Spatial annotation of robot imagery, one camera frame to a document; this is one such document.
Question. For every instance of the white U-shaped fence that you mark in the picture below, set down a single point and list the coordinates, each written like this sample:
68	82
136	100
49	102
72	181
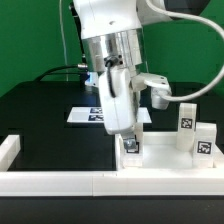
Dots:
126	183

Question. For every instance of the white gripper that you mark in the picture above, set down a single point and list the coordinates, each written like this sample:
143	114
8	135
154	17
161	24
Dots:
119	112

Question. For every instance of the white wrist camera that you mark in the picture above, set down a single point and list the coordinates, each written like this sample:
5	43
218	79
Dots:
159	87

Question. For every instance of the white square tabletop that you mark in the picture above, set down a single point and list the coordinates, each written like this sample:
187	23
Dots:
160	152

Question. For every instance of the white marker base sheet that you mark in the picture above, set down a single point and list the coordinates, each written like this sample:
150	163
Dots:
95	115

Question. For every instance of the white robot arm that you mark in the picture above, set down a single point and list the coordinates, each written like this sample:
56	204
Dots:
111	32

